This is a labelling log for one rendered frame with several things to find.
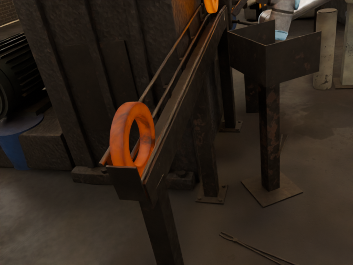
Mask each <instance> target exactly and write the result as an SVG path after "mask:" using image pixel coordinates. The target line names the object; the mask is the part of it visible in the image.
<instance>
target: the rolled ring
mask: <svg viewBox="0 0 353 265"><path fill-rule="evenodd" d="M134 119H135V120H136V122H137V124H138V128H139V133H140V146H139V152H138V155H137V158H136V160H135V161H134V162H133V161H132V159H131V156H130V150H129V134H130V128H131V125H132V123H133V121H134ZM154 147H155V129H154V123H153V118H152V115H151V113H150V111H149V109H148V107H147V106H146V105H145V104H144V103H142V102H139V101H136V102H126V103H124V104H122V105H121V106H120V107H119V108H118V110H117V111H116V113H115V116H114V118H113V121H112V124H111V130H110V155H111V160H112V163H113V165H114V166H131V167H137V170H138V172H139V175H140V176H141V174H142V172H143V170H144V168H145V166H146V163H147V161H148V159H149V157H150V155H151V153H152V151H153V149H154Z"/></svg>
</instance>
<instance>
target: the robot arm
mask: <svg viewBox="0 0 353 265"><path fill-rule="evenodd" d="M247 1H248V0H240V1H239V2H238V3H237V4H236V6H234V7H233V8H232V10H231V14H232V15H233V16H234V17H236V15H238V14H239V13H240V11H241V9H242V8H243V6H244V5H245V4H246V2H247ZM328 1H330V0H257V3H260V4H266V5H271V6H272V9H271V10H270V9H268V10H265V11H263V12H262V13H261V14H260V16H259V18H258V23H263V22H266V21H271V20H274V19H275V39H276V40H285V39H286V37H287V35H288V30H289V27H290V23H291V21H292V20H294V19H296V18H298V17H300V16H302V15H304V14H306V13H308V12H309V11H311V10H313V9H315V8H317V7H319V6H321V5H322V4H324V3H326V2H328Z"/></svg>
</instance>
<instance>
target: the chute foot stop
mask: <svg viewBox="0 0 353 265"><path fill-rule="evenodd" d="M106 169H107V172H108V174H109V176H110V179H111V181H112V183H113V186H114V188H115V190H116V192H117V195H118V197H119V199H120V200H132V201H145V202H148V197H147V194H146V192H145V189H144V186H143V184H142V181H141V178H140V175H139V172H138V170H137V167H131V166H109V165H106Z"/></svg>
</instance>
